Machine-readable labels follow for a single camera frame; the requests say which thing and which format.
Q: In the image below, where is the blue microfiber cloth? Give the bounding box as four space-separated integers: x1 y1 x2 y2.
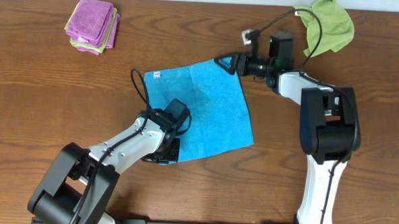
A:
144 59 254 163

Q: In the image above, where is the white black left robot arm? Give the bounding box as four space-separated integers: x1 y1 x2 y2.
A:
28 99 190 224

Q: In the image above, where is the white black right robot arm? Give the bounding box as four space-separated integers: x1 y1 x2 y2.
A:
214 30 360 224

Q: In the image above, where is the green crumpled cloth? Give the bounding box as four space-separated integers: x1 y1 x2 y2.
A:
294 0 355 57

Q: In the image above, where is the purple folded cloth bottom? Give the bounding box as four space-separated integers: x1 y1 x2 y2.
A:
72 14 120 55

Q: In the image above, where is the purple folded cloth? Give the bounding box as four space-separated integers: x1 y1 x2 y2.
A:
72 14 120 55
65 0 114 43

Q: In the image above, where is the green folded cloth middle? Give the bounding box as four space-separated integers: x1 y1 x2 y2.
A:
64 8 117 51

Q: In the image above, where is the purple folded cloth top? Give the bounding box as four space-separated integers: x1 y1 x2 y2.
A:
65 0 114 43

